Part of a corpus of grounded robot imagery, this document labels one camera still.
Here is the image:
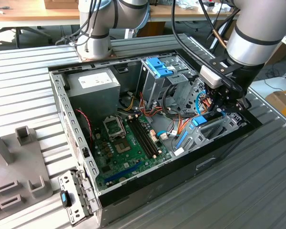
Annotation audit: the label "blue black latch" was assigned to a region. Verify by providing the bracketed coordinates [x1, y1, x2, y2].
[59, 190, 72, 208]

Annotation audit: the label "blue plastic drive bracket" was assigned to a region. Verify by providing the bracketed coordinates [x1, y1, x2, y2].
[144, 58, 174, 78]

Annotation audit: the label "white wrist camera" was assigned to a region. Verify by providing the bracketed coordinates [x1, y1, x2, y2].
[199, 66, 224, 88]

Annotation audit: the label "black cable bundle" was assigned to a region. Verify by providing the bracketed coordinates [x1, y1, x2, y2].
[55, 0, 119, 46]

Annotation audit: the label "CPU socket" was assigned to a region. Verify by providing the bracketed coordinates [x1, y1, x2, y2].
[115, 138, 132, 155]

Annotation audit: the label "small brown cardboard box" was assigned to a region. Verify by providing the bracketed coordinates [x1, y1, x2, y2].
[44, 0, 80, 10]

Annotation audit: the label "light blue SATA wire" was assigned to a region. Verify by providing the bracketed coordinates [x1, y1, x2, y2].
[194, 92, 222, 116]

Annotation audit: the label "light wooden office desk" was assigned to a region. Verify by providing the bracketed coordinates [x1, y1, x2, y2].
[0, 0, 81, 27]
[147, 0, 241, 24]

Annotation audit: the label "black camera cable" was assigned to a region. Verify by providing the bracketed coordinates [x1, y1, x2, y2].
[171, 0, 244, 94]

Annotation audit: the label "grey power supply unit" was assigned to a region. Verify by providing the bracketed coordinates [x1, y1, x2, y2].
[65, 68, 122, 125]

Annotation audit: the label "office chair base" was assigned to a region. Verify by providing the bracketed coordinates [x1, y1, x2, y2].
[0, 25, 53, 47]

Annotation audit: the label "white product box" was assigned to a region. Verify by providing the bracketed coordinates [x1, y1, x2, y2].
[200, 1, 232, 13]

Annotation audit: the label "black open PC case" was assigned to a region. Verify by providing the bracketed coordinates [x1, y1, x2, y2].
[47, 49, 263, 227]

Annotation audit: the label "black RAM slot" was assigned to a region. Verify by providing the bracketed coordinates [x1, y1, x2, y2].
[135, 118, 157, 156]
[130, 120, 152, 160]
[133, 119, 154, 158]
[138, 117, 160, 155]

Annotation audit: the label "grey parts rack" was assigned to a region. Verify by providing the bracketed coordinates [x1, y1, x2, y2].
[0, 119, 53, 225]

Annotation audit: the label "blue expansion slot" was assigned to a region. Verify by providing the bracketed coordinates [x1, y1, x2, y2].
[104, 161, 143, 186]

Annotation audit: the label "hard disk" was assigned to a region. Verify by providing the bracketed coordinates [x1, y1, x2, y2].
[175, 112, 226, 151]

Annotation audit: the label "thick black cables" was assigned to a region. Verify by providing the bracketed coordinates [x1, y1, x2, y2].
[162, 84, 183, 116]

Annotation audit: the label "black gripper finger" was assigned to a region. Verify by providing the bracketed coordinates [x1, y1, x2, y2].
[220, 97, 251, 117]
[206, 83, 231, 115]

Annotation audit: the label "red black twisted wire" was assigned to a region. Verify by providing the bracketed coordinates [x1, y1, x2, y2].
[75, 108, 95, 141]

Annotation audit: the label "metal slot cover bracket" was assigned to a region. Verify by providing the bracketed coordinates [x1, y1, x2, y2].
[58, 168, 102, 227]

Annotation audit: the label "metal drive cage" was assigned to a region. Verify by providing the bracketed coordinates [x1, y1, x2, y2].
[136, 53, 201, 114]

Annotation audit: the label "white side table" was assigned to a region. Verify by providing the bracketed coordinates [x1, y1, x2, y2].
[249, 78, 286, 101]

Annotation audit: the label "yellow black wire bundle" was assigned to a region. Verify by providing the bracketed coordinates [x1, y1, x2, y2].
[120, 92, 135, 112]

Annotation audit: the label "blue SATA wire white label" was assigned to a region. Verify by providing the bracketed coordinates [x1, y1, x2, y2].
[156, 130, 176, 141]

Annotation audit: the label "metal CPU socket cover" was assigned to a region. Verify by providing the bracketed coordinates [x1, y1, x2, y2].
[102, 115, 126, 140]

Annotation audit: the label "red orange wire bundle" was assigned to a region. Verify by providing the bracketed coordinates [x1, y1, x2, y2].
[138, 92, 164, 118]

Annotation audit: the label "metal disk bay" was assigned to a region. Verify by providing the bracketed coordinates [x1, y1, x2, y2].
[171, 112, 250, 156]

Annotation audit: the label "green motherboard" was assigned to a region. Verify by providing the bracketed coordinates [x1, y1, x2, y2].
[92, 113, 174, 191]

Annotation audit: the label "brown square base plate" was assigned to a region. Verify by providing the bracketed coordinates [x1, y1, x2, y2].
[71, 40, 118, 63]

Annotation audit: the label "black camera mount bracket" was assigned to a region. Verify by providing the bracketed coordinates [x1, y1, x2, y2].
[209, 58, 242, 75]

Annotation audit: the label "cardboard box yellow tape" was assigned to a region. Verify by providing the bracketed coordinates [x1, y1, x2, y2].
[265, 89, 286, 125]

